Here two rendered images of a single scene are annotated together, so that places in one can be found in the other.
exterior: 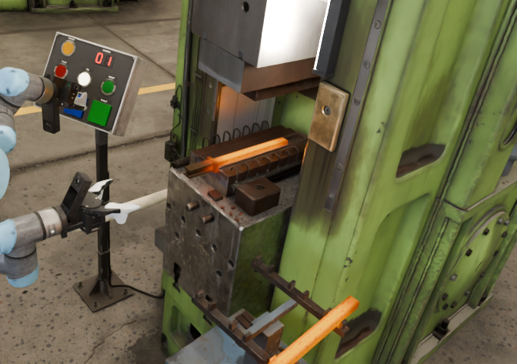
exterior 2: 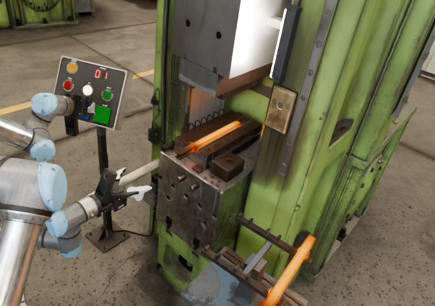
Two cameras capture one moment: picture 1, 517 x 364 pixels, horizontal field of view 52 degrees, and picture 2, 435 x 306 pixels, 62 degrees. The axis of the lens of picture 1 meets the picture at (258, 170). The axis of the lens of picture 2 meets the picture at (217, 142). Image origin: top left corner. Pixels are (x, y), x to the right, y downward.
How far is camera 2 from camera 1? 0.25 m
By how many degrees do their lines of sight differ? 7
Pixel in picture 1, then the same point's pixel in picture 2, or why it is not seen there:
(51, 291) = not seen: hidden behind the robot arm
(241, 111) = (204, 104)
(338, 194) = (289, 162)
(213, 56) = (191, 70)
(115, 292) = (116, 235)
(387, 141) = (327, 125)
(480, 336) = (364, 235)
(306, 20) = (259, 41)
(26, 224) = (73, 213)
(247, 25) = (219, 48)
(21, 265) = (72, 242)
